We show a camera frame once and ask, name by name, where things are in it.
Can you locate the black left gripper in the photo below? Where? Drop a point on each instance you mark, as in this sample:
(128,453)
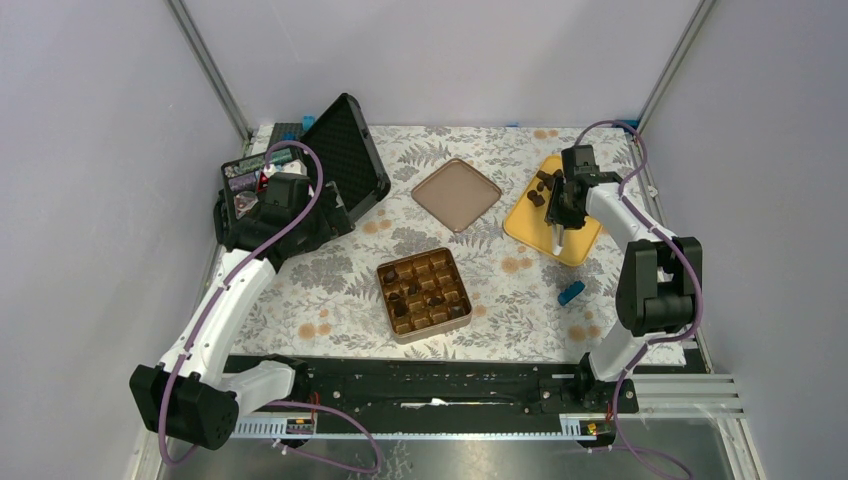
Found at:
(333,223)

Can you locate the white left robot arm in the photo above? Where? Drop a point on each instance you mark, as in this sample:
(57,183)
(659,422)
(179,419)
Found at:
(188,395)

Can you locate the blue toy brick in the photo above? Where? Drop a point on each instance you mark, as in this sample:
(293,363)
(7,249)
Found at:
(570,293)

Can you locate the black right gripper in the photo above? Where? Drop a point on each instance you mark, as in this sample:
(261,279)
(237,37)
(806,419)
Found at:
(554,215)

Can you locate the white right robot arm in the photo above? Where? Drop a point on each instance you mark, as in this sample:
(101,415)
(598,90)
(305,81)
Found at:
(659,296)

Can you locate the gold chocolate tin box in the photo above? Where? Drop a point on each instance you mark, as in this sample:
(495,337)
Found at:
(427,299)

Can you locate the brown square tin lid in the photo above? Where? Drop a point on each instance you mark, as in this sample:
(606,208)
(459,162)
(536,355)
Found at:
(456,194)

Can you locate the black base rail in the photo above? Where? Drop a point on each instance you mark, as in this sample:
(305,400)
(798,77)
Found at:
(402,396)

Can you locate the floral tablecloth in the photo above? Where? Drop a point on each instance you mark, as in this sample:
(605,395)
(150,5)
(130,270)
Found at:
(327,303)

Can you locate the black open hard case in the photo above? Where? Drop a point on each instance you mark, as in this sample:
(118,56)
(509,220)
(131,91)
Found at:
(345,148)

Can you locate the long metal tongs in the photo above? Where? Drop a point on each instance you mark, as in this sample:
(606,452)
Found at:
(557,239)

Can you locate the yellow plastic tray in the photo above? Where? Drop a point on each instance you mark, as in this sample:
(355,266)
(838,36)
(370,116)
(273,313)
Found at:
(526,224)

